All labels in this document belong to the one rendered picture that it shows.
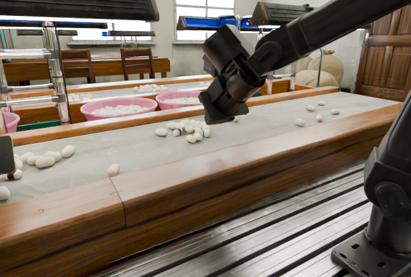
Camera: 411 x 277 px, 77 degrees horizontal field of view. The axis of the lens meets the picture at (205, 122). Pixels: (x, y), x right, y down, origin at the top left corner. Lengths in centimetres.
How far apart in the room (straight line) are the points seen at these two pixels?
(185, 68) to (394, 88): 408
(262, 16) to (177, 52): 533
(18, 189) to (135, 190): 23
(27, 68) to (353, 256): 326
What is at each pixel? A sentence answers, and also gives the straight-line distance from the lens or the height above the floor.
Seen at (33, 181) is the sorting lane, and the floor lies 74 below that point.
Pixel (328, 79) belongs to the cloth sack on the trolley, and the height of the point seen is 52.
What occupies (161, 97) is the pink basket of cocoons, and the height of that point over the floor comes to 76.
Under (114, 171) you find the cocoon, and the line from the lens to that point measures 54.
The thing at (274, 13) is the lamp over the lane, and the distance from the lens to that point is 93.
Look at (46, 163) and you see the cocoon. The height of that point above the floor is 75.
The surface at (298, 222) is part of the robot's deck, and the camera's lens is 55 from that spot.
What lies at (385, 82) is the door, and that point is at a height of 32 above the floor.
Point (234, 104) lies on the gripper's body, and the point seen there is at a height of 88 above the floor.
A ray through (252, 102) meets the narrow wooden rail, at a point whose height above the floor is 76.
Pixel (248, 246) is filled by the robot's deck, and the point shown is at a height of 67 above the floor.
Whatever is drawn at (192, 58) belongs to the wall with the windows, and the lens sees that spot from 634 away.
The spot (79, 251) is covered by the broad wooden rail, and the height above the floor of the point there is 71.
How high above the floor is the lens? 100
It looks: 18 degrees down
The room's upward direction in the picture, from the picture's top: straight up
